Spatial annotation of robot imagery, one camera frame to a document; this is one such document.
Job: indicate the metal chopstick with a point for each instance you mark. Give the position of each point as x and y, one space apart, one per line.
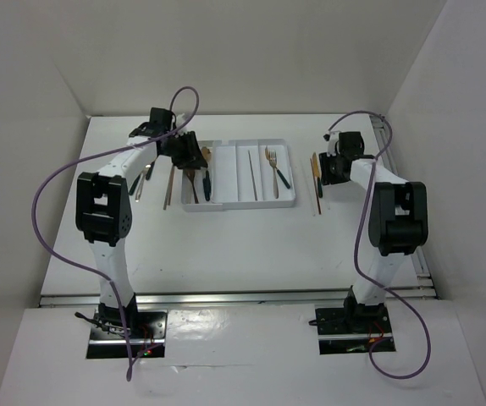
253 180

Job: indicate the gold fork green handle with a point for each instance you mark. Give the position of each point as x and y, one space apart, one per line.
279 172
134 186

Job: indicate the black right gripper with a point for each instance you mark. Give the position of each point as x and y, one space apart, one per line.
326 177

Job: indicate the white cutlery tray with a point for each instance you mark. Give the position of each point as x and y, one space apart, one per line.
231 177

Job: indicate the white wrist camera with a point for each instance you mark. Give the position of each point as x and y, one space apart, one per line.
181 122
332 139

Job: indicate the gold knife green handle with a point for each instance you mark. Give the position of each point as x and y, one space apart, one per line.
139 186
315 162

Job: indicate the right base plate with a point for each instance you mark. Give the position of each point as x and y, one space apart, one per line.
340 334

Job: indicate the silver fork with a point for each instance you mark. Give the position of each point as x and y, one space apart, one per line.
274 173

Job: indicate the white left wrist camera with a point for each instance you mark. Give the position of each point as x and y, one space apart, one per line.
181 122

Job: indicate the brown chopstick right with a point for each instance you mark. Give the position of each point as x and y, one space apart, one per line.
315 186

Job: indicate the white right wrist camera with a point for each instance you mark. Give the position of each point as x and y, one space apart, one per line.
332 139

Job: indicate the gold spoon green handle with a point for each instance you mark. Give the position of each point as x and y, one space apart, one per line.
149 171
206 180

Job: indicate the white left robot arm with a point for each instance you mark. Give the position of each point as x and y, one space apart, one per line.
103 208

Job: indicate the aluminium rail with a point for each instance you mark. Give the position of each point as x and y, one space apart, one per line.
243 298

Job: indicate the brown chopstick pair left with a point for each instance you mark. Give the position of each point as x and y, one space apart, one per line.
169 189

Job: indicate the gold knife left green handle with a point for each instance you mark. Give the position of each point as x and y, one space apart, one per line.
139 186

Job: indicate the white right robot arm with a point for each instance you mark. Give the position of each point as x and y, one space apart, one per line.
395 223

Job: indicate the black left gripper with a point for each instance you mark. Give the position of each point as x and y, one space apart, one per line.
191 156

